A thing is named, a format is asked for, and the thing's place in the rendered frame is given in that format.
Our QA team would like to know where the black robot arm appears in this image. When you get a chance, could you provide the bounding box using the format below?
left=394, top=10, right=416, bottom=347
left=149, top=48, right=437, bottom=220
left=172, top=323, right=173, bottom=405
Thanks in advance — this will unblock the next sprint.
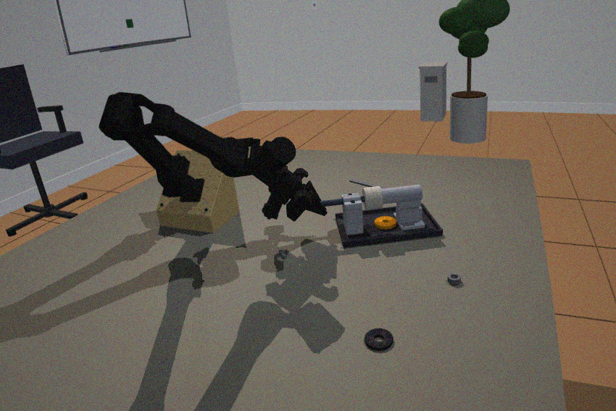
left=99, top=92, right=296, bottom=202

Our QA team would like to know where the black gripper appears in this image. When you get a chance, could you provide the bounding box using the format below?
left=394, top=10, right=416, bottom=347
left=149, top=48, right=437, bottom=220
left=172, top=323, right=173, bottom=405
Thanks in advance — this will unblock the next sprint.
left=266, top=165, right=327, bottom=221

